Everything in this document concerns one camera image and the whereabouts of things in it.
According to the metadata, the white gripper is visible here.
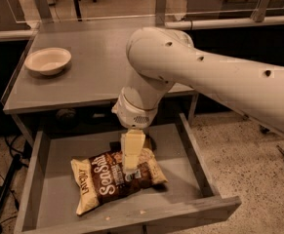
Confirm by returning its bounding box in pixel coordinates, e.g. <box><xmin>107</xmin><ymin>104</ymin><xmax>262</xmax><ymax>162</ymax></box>
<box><xmin>111</xmin><ymin>89</ymin><xmax>157</xmax><ymax>174</ymax></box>

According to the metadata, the brown sea salt chip bag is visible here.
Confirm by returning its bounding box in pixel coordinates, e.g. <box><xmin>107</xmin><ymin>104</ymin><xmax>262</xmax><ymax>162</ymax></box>
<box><xmin>70</xmin><ymin>147</ymin><xmax>168</xmax><ymax>215</ymax></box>

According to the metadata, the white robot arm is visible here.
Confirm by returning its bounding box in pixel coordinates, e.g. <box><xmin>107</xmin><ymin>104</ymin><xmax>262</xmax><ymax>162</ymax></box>
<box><xmin>112</xmin><ymin>27</ymin><xmax>284</xmax><ymax>136</ymax></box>

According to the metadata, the grey counter cabinet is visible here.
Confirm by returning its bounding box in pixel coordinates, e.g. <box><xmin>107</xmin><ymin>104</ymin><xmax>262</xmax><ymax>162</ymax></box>
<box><xmin>0</xmin><ymin>16</ymin><xmax>206</xmax><ymax>148</ymax></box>

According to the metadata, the grey open top drawer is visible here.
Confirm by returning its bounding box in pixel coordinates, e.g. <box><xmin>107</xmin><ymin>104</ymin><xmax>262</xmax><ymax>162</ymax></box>
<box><xmin>15</xmin><ymin>114</ymin><xmax>241</xmax><ymax>234</ymax></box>

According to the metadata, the white paper bowl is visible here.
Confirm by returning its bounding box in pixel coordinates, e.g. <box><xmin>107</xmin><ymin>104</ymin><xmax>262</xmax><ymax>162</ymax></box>
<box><xmin>24</xmin><ymin>48</ymin><xmax>71</xmax><ymax>76</ymax></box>

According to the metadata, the black stand leg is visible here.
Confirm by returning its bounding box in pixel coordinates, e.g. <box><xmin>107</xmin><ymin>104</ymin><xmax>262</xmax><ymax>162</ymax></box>
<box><xmin>0</xmin><ymin>154</ymin><xmax>20</xmax><ymax>212</ymax></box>

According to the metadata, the white horizontal rail pipe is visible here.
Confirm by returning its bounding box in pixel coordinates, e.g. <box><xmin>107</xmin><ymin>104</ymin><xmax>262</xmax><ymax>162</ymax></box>
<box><xmin>165</xmin><ymin>16</ymin><xmax>284</xmax><ymax>30</ymax></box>

